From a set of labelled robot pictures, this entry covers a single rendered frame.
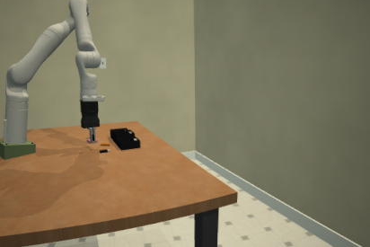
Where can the black rack of bins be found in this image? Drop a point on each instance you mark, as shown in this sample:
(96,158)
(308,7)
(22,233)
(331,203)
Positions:
(128,136)

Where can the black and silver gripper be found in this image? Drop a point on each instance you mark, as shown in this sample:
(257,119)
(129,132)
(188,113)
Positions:
(90,104)

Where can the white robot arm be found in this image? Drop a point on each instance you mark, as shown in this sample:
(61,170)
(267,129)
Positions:
(18,75)

